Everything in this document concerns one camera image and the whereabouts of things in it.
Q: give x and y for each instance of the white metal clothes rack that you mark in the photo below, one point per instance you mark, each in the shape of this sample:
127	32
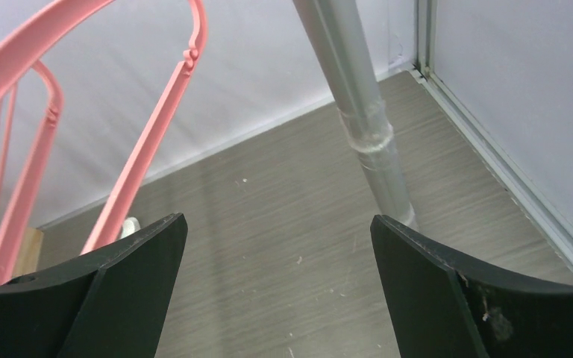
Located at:
335	31

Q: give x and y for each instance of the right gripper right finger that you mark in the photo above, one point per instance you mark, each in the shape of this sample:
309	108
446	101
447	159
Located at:
445	303

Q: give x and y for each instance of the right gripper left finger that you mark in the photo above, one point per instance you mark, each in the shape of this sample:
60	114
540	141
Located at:
110	302

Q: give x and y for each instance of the wooden clothes rack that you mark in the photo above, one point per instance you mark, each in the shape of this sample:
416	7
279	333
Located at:
29	252

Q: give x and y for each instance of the thick pink hanger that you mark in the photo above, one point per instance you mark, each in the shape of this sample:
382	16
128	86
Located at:
16	216
22	49

